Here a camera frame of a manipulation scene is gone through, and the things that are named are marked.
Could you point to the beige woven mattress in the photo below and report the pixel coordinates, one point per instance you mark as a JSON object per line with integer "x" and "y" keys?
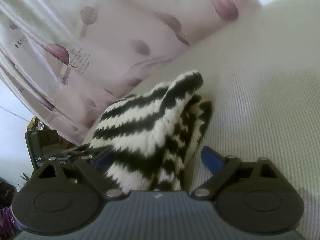
{"x": 262, "y": 75}

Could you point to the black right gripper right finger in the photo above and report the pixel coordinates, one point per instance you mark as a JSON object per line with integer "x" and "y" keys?
{"x": 250, "y": 196}

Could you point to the pink leaf-print curtain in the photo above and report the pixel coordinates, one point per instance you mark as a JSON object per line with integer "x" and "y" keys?
{"x": 67, "y": 60}

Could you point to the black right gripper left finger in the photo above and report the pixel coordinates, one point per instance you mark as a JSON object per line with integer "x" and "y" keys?
{"x": 62, "y": 196}

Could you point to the purple cloth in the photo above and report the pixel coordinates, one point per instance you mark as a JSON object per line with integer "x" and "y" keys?
{"x": 8, "y": 225}

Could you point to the black white knitted garment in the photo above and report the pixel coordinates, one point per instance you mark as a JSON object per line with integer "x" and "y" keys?
{"x": 153, "y": 136}

